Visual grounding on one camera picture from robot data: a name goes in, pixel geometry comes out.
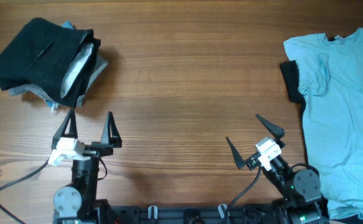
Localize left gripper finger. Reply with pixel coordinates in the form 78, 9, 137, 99
51, 110, 78, 148
100, 111, 122, 147

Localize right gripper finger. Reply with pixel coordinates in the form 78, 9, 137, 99
255, 114, 285, 139
226, 137, 246, 169

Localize black shorts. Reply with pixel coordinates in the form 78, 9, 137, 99
0, 17, 101, 108

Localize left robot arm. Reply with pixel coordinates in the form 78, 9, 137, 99
48, 110, 122, 223

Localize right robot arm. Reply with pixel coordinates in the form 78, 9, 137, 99
219, 114, 329, 224

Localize black garment under t-shirt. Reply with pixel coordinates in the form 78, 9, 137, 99
280, 60, 306, 117

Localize folded grey trousers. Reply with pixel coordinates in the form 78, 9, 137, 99
8, 55, 108, 111

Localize light blue t-shirt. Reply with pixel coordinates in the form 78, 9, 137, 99
283, 28, 363, 220

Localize folded blue garment under trousers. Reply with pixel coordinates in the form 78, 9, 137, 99
45, 21, 74, 114

